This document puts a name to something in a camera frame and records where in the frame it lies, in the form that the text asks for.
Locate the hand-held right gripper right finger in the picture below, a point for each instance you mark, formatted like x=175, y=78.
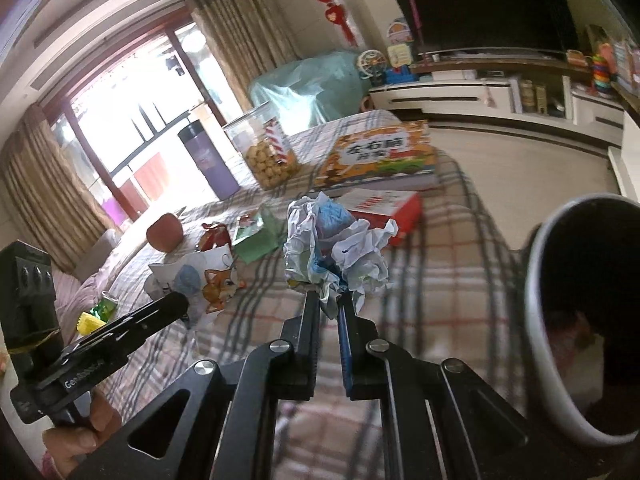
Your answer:
x=347, y=360

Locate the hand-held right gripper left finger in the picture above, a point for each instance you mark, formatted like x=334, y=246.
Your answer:
x=310, y=350

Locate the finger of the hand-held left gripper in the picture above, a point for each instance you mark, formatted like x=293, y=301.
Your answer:
x=145, y=317

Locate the white printed plastic bag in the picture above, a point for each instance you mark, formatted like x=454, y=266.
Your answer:
x=220, y=280

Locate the orange red snack packet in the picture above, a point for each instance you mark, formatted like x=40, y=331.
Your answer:
x=215, y=237

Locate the white blue paper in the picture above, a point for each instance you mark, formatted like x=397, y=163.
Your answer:
x=360, y=250

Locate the green paper sheet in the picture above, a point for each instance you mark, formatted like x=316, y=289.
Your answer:
x=260, y=245

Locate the white trash bin black liner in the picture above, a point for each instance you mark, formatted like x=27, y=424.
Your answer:
x=590, y=260

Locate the person's left hand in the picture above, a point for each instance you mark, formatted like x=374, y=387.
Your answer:
x=70, y=445

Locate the green snack packet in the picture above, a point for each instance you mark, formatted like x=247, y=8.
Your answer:
x=106, y=307

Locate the yellow ribbed plastic cup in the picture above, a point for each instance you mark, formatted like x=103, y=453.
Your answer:
x=90, y=322

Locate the red apple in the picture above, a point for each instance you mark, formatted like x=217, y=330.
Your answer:
x=164, y=232

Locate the beige window curtain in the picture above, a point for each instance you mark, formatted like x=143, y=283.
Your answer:
x=245, y=25
x=50, y=200

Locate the plaid blanket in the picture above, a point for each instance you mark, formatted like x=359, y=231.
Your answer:
x=440, y=285

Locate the red cardboard box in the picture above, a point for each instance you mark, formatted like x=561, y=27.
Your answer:
x=400, y=215

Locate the balcony glass door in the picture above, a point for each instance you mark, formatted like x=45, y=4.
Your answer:
x=115, y=160

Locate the purple drink bottle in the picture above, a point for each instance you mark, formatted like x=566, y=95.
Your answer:
x=210, y=160

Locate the clear cookie jar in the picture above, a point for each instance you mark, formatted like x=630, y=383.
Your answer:
x=265, y=155

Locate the orange snack box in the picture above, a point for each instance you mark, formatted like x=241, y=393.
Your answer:
x=380, y=155

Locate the teal covered furniture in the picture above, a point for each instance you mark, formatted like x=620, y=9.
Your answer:
x=310, y=85

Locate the white television cabinet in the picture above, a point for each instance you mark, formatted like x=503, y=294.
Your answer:
x=450, y=92

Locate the blue toy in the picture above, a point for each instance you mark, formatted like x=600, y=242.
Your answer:
x=400, y=76

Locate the small round toy fan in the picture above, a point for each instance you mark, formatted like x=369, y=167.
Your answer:
x=370, y=64

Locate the yellow square toy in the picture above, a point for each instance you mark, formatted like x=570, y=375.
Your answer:
x=399, y=55

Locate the long thin stick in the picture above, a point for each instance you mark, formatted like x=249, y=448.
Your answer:
x=412, y=10

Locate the black flat television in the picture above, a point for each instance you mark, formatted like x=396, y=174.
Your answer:
x=480, y=5

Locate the stacking rings toy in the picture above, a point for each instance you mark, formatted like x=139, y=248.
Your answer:
x=602, y=70

